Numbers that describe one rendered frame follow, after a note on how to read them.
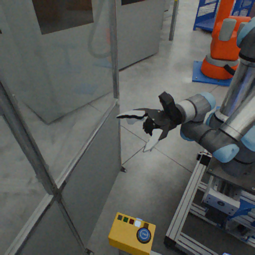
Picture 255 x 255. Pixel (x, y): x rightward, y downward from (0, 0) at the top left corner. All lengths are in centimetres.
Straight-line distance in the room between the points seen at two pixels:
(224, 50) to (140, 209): 310
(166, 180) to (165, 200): 24
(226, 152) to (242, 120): 11
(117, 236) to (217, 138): 50
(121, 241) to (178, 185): 148
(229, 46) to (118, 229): 364
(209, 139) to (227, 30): 325
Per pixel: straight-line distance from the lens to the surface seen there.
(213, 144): 71
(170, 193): 213
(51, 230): 116
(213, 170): 106
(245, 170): 106
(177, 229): 175
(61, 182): 103
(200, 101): 69
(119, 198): 206
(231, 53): 406
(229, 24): 384
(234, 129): 71
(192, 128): 74
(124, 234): 80
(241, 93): 91
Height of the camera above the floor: 184
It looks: 43 degrees down
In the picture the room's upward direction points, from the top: straight up
